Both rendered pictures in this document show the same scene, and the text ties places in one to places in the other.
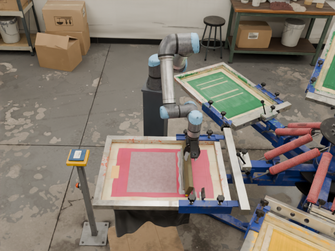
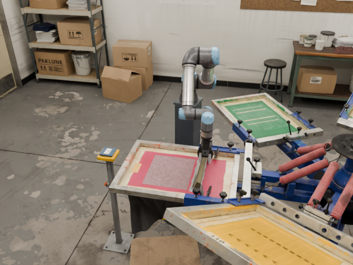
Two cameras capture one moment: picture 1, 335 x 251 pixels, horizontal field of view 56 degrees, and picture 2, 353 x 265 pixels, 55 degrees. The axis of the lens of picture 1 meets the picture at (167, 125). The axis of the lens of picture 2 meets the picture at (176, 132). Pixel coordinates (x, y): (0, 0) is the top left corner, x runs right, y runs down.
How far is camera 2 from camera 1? 64 cm
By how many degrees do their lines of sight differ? 15
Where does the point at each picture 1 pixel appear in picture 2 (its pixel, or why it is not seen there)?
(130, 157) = (153, 158)
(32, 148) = (80, 163)
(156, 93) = not seen: hidden behind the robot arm
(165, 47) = (187, 57)
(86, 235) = (111, 242)
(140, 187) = (155, 181)
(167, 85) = (186, 89)
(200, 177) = (213, 181)
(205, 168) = (219, 174)
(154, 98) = not seen: hidden behind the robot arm
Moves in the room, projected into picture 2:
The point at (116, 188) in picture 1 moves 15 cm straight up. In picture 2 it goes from (134, 180) to (132, 161)
